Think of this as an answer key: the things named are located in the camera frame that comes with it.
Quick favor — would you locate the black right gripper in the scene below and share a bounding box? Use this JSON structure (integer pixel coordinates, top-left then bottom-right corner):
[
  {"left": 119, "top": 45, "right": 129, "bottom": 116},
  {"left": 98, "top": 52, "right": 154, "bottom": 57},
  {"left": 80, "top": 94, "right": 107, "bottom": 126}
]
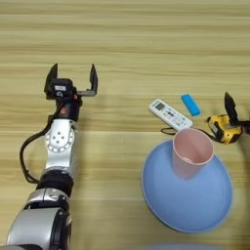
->
[{"left": 224, "top": 91, "right": 250, "bottom": 135}]

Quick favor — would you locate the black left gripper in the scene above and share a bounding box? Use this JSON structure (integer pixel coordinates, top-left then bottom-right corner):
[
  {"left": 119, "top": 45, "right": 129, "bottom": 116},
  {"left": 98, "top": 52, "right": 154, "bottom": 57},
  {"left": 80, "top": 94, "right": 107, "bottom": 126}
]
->
[{"left": 43, "top": 62, "right": 99, "bottom": 122}]

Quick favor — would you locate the blue rectangular block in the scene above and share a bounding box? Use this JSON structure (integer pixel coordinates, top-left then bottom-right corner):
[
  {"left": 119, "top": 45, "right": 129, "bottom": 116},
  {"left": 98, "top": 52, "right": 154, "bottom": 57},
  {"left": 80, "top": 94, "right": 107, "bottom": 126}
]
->
[{"left": 181, "top": 94, "right": 202, "bottom": 117}]

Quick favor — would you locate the white remote control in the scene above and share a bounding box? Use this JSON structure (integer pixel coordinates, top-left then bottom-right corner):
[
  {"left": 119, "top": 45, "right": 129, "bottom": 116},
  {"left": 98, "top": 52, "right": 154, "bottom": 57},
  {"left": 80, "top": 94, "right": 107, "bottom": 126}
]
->
[{"left": 148, "top": 98, "right": 193, "bottom": 132}]

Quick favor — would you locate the pink plastic cup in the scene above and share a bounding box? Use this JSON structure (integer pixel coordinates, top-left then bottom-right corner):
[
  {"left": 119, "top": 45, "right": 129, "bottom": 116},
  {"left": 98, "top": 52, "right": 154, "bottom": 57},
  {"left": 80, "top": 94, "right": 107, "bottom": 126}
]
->
[{"left": 171, "top": 127, "right": 215, "bottom": 181}]

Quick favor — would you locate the light blue round plate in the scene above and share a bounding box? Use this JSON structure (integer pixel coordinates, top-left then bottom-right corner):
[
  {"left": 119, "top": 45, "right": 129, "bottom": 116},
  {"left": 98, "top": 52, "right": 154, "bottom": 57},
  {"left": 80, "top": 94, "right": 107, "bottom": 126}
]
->
[{"left": 141, "top": 140, "right": 234, "bottom": 234}]

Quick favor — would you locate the left gripper small black box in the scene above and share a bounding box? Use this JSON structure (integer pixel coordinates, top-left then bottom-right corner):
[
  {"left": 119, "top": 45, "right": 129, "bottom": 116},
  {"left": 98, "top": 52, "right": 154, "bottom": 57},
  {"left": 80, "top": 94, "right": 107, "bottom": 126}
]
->
[{"left": 51, "top": 77, "right": 75, "bottom": 99}]

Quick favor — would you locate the yellow black tape measure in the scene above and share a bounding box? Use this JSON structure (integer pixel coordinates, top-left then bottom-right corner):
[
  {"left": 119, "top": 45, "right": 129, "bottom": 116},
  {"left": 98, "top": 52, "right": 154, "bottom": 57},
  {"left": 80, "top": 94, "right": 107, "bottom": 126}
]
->
[{"left": 205, "top": 113, "right": 244, "bottom": 145}]

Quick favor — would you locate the thin black strap loop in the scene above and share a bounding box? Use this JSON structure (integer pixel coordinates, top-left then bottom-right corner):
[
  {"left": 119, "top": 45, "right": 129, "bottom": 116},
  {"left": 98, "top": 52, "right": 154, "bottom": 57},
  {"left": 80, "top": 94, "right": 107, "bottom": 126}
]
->
[{"left": 160, "top": 126, "right": 223, "bottom": 143}]

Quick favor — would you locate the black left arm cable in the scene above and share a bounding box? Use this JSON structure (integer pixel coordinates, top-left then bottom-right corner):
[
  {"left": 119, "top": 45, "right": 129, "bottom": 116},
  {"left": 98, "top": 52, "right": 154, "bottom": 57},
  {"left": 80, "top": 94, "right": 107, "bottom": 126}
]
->
[{"left": 19, "top": 111, "right": 64, "bottom": 185}]

